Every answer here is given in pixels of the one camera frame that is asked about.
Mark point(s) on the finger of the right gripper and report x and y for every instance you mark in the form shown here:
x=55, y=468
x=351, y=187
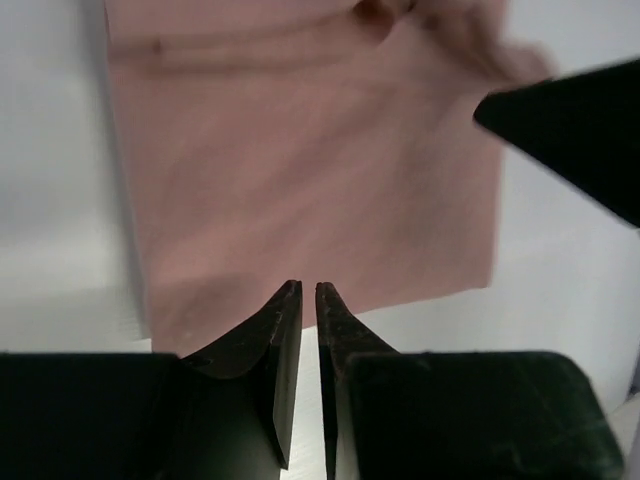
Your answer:
x=584, y=128

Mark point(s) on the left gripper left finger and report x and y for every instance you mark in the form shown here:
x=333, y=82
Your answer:
x=223, y=412

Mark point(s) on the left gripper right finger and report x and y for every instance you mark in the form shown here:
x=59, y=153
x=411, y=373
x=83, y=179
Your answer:
x=455, y=415

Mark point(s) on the pink printed t-shirt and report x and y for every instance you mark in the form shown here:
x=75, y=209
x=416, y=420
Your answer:
x=322, y=141

